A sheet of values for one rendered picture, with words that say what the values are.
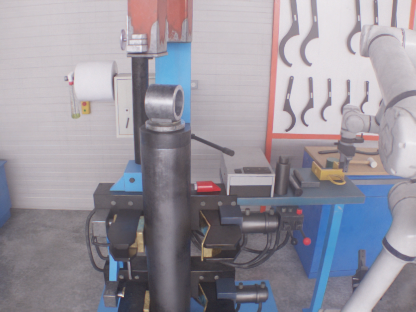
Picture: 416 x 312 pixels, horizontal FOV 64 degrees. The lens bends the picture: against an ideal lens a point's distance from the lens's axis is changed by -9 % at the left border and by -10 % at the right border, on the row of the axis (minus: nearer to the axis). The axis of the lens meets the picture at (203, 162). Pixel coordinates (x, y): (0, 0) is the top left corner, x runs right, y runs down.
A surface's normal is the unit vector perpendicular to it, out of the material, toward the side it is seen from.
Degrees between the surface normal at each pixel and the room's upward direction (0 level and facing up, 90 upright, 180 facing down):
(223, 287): 0
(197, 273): 90
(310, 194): 0
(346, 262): 90
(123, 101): 90
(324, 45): 90
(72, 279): 0
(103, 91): 116
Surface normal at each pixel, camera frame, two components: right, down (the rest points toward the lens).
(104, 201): 0.04, 0.36
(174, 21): -0.21, 0.35
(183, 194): 0.76, 0.25
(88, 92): 0.03, 0.73
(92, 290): 0.02, -0.93
